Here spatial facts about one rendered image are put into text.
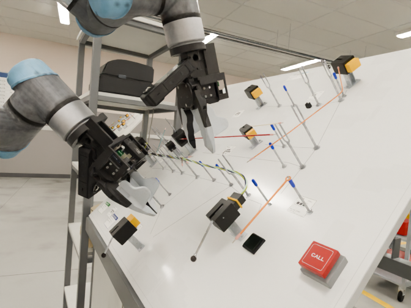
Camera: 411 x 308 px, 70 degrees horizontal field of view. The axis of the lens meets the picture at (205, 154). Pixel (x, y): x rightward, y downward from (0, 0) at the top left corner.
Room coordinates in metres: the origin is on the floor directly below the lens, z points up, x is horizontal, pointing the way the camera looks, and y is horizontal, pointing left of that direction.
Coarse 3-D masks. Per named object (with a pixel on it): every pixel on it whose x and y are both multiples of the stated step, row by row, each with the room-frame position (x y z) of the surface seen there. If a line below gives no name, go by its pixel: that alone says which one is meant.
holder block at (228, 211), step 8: (224, 200) 0.66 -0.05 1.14; (216, 208) 0.65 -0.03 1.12; (224, 208) 0.63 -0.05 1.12; (232, 208) 0.64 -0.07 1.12; (208, 216) 0.64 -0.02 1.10; (216, 216) 0.63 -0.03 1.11; (224, 216) 0.63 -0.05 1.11; (232, 216) 0.64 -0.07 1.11; (216, 224) 0.63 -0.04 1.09; (224, 224) 0.63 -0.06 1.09
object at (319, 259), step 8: (312, 248) 0.50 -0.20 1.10; (320, 248) 0.49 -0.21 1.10; (328, 248) 0.48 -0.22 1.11; (304, 256) 0.49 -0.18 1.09; (312, 256) 0.48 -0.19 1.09; (320, 256) 0.47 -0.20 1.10; (328, 256) 0.47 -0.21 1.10; (336, 256) 0.46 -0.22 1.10; (304, 264) 0.48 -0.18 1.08; (312, 264) 0.47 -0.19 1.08; (320, 264) 0.46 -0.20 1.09; (328, 264) 0.46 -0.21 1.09; (312, 272) 0.47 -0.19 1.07; (320, 272) 0.45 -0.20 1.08; (328, 272) 0.46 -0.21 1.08
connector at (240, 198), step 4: (236, 192) 0.67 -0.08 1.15; (232, 196) 0.67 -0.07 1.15; (236, 196) 0.66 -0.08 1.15; (240, 196) 0.66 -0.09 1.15; (228, 200) 0.67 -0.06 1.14; (232, 200) 0.66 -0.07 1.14; (240, 200) 0.66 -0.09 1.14; (244, 200) 0.66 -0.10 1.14; (236, 204) 0.65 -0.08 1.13; (236, 208) 0.65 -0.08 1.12
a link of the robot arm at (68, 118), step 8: (72, 104) 0.52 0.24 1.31; (80, 104) 0.54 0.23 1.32; (56, 112) 0.51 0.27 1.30; (64, 112) 0.51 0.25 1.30; (72, 112) 0.52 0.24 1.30; (80, 112) 0.53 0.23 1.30; (88, 112) 0.54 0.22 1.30; (56, 120) 0.51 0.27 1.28; (64, 120) 0.51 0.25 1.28; (72, 120) 0.52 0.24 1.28; (80, 120) 0.52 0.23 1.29; (56, 128) 0.52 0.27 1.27; (64, 128) 0.51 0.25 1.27; (72, 128) 0.52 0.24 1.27; (64, 136) 0.52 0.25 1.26
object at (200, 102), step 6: (192, 90) 0.57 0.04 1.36; (198, 90) 0.55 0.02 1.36; (198, 96) 0.55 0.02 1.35; (198, 102) 0.55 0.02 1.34; (204, 102) 0.55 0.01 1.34; (198, 108) 0.55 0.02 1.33; (204, 108) 0.55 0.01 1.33; (204, 114) 0.55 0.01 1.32; (204, 120) 0.55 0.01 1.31; (204, 126) 0.55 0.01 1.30
